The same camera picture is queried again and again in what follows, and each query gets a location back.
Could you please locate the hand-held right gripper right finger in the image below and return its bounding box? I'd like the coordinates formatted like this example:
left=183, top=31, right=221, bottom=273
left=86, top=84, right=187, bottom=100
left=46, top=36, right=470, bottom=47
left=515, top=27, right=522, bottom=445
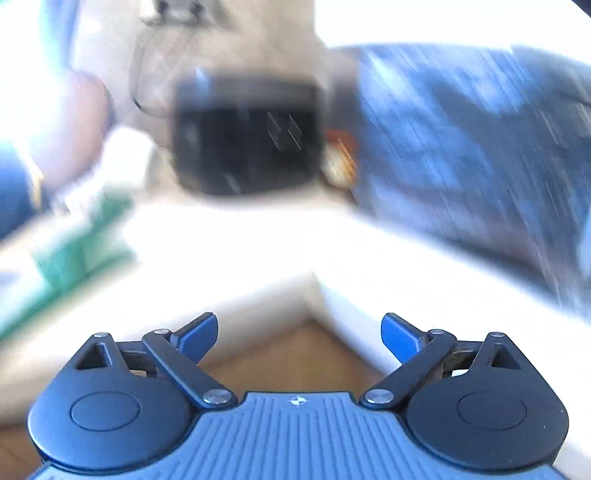
left=361, top=312, right=525, bottom=411

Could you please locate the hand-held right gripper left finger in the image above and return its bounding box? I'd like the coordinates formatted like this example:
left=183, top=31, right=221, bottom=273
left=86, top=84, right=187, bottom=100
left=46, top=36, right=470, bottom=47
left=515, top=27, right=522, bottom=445
left=74, top=312, right=237, bottom=411

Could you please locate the green white packet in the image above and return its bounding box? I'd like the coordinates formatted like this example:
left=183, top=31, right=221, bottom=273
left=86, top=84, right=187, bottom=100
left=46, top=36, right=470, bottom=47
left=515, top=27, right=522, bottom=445
left=32, top=194, right=134, bottom=291

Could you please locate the glass jar orange label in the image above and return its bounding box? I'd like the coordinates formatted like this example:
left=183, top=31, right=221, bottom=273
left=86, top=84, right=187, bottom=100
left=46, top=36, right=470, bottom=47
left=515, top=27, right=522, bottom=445
left=323, top=129, right=358, bottom=192

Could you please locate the black microwave oven white top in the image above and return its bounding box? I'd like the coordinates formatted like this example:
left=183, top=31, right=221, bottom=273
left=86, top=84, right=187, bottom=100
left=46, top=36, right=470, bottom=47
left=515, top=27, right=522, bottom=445
left=351, top=44, right=591, bottom=310

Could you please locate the dark grey box appliance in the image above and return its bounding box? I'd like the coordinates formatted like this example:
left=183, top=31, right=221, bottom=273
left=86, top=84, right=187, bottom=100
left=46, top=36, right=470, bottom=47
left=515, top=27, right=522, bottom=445
left=170, top=69, right=326, bottom=197

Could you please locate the tan rounded object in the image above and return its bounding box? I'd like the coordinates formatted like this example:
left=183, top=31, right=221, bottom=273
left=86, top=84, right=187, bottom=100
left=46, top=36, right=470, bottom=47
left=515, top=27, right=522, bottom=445
left=28, top=69, right=116, bottom=195

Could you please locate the grey power cable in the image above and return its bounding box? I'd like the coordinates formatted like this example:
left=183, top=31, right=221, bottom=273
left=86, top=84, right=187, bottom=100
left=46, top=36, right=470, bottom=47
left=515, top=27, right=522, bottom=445
left=128, top=23, right=185, bottom=117

